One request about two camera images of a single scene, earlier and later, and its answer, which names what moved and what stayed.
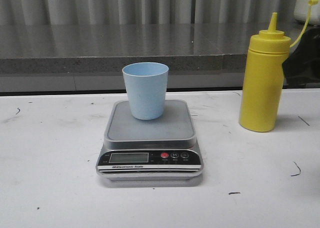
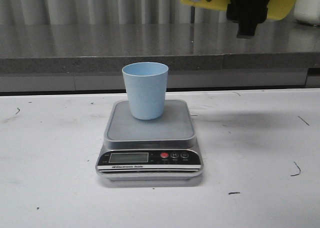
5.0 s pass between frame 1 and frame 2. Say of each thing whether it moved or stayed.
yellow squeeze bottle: moved
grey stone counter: stayed
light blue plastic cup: stayed
